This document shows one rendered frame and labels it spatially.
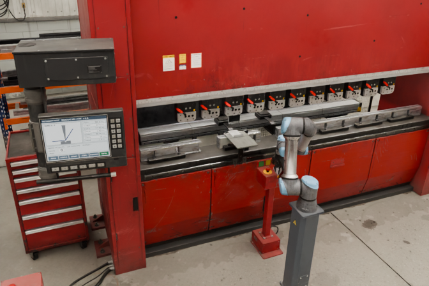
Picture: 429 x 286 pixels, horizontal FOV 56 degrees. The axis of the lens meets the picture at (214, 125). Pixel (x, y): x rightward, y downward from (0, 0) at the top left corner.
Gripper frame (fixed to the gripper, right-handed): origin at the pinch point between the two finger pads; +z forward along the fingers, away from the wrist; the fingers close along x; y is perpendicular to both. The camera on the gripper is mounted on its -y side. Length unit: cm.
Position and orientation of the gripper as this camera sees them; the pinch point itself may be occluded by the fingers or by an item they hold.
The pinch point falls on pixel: (278, 174)
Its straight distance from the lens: 340.0
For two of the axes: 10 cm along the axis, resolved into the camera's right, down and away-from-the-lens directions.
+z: -0.6, 8.7, 4.9
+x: -9.2, 1.4, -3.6
